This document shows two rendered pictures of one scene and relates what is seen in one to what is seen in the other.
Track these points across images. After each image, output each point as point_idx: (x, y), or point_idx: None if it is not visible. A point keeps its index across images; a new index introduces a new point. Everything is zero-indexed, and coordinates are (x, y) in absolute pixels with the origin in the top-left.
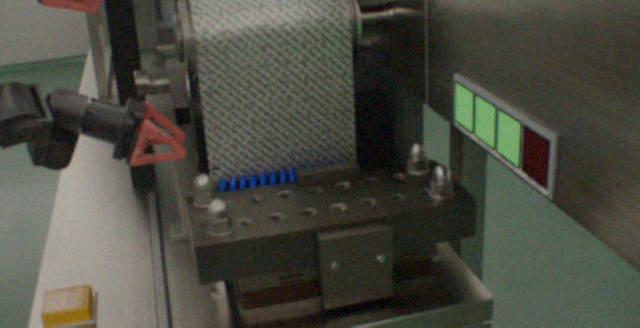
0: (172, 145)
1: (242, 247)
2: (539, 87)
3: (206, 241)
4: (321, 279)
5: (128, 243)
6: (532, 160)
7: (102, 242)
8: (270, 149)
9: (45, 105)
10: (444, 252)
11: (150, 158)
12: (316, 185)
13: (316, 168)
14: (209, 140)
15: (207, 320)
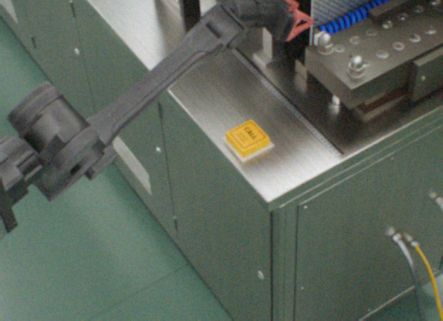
0: (308, 20)
1: (375, 81)
2: None
3: (356, 83)
4: (411, 86)
5: (234, 75)
6: None
7: (213, 79)
8: None
9: (236, 18)
10: None
11: (296, 33)
12: (385, 19)
13: (382, 7)
14: (314, 3)
15: (343, 125)
